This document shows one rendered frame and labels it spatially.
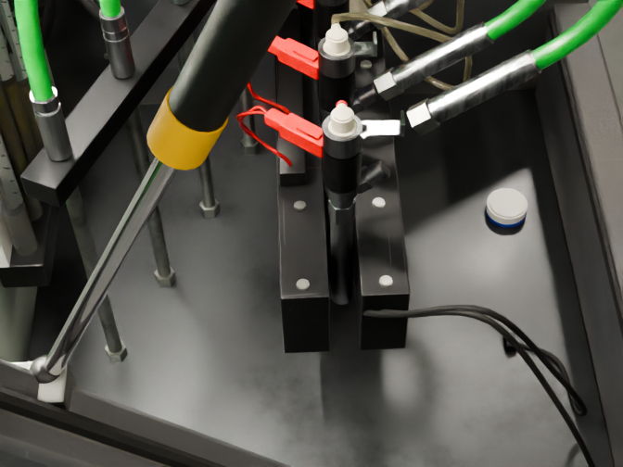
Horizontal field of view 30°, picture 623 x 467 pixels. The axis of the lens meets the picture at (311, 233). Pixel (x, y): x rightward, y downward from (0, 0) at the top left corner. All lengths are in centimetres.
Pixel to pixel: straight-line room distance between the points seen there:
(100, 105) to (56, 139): 6
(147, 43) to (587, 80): 42
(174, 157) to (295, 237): 59
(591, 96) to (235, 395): 42
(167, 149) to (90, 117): 52
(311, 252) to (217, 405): 18
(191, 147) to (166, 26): 59
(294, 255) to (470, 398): 22
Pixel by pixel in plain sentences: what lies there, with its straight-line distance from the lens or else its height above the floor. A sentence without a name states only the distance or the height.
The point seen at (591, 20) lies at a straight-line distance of 77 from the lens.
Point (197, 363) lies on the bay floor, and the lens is 104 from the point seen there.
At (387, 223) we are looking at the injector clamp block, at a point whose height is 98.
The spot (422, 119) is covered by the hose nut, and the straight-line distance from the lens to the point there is 80.
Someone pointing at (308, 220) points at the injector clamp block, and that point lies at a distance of 93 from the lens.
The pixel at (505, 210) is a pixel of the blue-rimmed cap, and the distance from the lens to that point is 113.
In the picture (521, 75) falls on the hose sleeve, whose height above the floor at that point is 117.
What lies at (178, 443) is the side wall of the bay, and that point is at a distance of 50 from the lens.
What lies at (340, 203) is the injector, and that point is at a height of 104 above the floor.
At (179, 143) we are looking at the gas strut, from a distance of 34.
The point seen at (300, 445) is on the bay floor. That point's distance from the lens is 99.
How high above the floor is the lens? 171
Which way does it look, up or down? 52 degrees down
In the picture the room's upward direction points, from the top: 2 degrees counter-clockwise
